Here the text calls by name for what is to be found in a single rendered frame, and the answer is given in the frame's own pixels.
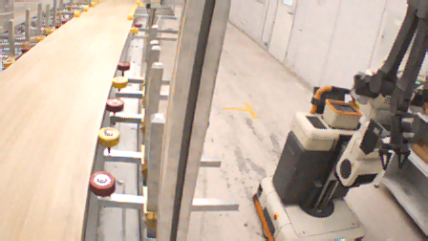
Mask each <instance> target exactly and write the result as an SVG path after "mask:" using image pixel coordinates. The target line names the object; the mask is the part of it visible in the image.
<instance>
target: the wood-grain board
mask: <svg viewBox="0 0 428 241"><path fill-rule="evenodd" d="M136 3H137V0H101V3H96V6H95V7H90V8H89V9H88V11H83V12H82V13H81V15H80V17H74V18H73V19H71V20H70V21H68V22H67V23H66V24H64V25H63V26H61V27H60V28H58V29H57V30H56V31H54V32H53V33H51V34H50V35H48V36H47V37H46V38H44V39H43V40H42V41H41V42H39V43H38V44H37V45H35V46H34V47H33V48H32V49H30V50H29V51H27V52H26V53H24V54H23V55H22V56H21V57H20V58H18V59H17V60H16V61H15V62H14V63H12V64H11V65H10V66H9V67H8V68H7V69H6V70H5V71H3V72H2V73H1V74H0V241H83V237H84V231H85V229H84V228H85V223H86V221H85V220H86V214H87V212H86V211H87V207H88V201H89V199H88V197H89V195H90V194H89V192H90V179H89V178H90V176H91V174H93V167H94V165H95V163H94V161H95V158H96V150H97V143H98V132H99V130H100V129H101V126H102V123H103V119H104V112H105V109H106V100H107V99H108V98H109V95H110V93H111V89H112V84H113V78H115V75H116V71H117V67H118V62H119V60H120V58H121V56H122V52H123V49H124V46H125V43H126V39H127V37H128V35H129V33H130V29H131V28H132V24H133V21H134V20H135V18H136V17H133V20H131V19H128V16H127V15H128V12H130V9H132V7H134V5H135V4H136Z"/></svg>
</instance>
